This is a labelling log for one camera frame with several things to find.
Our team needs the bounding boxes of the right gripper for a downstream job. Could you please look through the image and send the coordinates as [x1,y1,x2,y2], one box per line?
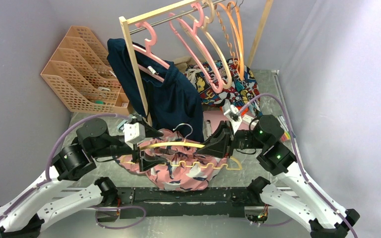
[197,119,267,158]

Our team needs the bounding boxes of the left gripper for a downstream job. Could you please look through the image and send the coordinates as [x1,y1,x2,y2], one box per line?
[91,115,168,169]

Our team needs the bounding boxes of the pink patterned shorts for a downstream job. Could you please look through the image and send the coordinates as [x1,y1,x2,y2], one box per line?
[116,145,227,191]

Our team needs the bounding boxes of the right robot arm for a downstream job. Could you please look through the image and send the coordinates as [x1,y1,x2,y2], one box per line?
[196,115,360,238]

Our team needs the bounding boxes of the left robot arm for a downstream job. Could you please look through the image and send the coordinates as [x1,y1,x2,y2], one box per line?
[0,114,161,238]

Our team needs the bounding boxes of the navy blue shorts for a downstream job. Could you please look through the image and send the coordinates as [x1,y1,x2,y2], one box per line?
[107,38,203,141]

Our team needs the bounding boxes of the pink hanger with navy shorts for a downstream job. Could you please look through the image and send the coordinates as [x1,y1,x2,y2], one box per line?
[130,21,170,82]

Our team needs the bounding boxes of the tan wavy hanger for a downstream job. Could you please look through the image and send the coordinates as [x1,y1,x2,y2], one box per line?
[215,4,244,67]

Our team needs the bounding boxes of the orange hanger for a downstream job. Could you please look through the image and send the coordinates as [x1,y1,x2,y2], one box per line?
[215,1,245,81]

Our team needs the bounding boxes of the pink clipboard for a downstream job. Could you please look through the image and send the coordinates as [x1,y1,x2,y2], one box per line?
[203,111,227,137]

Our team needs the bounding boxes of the white eraser box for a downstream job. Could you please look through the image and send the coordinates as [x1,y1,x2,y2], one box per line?
[242,115,254,125]

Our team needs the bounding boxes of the grey stapler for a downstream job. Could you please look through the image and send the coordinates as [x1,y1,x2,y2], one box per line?
[117,119,128,133]

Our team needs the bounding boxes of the orange cloth item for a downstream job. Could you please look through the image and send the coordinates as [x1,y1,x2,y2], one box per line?
[238,107,248,114]

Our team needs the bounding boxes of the colourful cartoon print cloth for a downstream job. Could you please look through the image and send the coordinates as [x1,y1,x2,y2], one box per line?
[184,59,259,108]

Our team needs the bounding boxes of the set of coloured markers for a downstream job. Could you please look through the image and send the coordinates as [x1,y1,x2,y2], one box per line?
[277,115,294,142]

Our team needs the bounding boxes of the beige plastic file organizer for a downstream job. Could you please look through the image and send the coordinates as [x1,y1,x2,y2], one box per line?
[41,26,133,116]

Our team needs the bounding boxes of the wooden clothes rack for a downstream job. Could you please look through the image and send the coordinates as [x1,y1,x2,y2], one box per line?
[119,0,273,123]

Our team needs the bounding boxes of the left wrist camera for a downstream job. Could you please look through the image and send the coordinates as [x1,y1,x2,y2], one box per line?
[123,122,145,146]

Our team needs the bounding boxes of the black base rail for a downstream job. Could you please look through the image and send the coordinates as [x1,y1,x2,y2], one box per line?
[118,187,264,218]

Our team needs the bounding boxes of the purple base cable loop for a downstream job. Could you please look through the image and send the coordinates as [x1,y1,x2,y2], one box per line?
[90,205,147,230]

